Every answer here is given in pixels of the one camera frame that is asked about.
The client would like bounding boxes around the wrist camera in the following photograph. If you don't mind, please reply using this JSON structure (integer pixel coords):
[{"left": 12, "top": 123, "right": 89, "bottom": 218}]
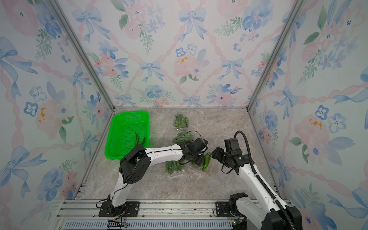
[
  {"left": 224, "top": 138, "right": 242, "bottom": 156},
  {"left": 191, "top": 138, "right": 208, "bottom": 153}
]

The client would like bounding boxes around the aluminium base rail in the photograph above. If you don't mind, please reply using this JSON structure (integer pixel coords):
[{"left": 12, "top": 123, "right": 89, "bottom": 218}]
[{"left": 51, "top": 199, "right": 302, "bottom": 230}]

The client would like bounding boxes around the clear pepper container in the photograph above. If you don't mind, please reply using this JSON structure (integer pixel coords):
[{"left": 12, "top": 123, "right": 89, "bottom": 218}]
[
  {"left": 190, "top": 153, "right": 212, "bottom": 173},
  {"left": 165, "top": 161, "right": 184, "bottom": 175},
  {"left": 172, "top": 132, "right": 194, "bottom": 144},
  {"left": 173, "top": 113, "right": 189, "bottom": 129}
]

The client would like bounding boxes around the aluminium corner post left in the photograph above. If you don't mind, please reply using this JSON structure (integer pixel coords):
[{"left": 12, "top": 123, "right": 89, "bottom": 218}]
[{"left": 46, "top": 0, "right": 115, "bottom": 112}]

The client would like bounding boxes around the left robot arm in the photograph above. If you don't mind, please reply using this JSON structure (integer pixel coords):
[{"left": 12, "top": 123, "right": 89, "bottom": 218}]
[{"left": 107, "top": 138, "right": 208, "bottom": 208}]

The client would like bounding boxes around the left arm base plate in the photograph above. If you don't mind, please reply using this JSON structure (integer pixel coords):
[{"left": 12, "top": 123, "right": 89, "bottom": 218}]
[{"left": 98, "top": 201, "right": 140, "bottom": 217}]

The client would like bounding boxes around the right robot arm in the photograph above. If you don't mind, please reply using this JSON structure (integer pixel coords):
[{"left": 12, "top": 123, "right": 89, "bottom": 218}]
[{"left": 212, "top": 147, "right": 303, "bottom": 230}]

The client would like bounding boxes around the aluminium corner post right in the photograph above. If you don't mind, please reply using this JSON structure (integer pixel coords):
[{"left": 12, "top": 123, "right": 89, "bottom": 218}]
[{"left": 247, "top": 0, "right": 305, "bottom": 113}]

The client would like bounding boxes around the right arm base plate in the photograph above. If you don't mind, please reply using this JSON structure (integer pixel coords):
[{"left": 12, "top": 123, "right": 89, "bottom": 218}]
[{"left": 213, "top": 201, "right": 233, "bottom": 218}]

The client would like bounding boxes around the aluminium corner post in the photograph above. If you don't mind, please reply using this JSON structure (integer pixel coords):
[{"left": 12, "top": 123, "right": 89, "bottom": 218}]
[
  {"left": 46, "top": 0, "right": 115, "bottom": 112},
  {"left": 247, "top": 0, "right": 305, "bottom": 113}
]

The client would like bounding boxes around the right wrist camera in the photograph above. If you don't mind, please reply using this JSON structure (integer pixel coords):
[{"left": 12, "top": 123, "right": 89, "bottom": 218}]
[{"left": 224, "top": 138, "right": 242, "bottom": 156}]

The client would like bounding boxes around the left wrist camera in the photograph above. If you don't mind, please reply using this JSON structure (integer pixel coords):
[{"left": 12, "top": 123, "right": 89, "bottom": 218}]
[{"left": 191, "top": 138, "right": 208, "bottom": 153}]

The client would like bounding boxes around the green plastic basket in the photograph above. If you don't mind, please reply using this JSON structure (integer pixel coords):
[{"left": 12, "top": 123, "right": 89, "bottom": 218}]
[{"left": 104, "top": 111, "right": 150, "bottom": 160}]

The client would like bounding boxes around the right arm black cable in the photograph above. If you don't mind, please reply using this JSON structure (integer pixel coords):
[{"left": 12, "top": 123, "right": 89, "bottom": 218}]
[{"left": 233, "top": 130, "right": 297, "bottom": 230}]

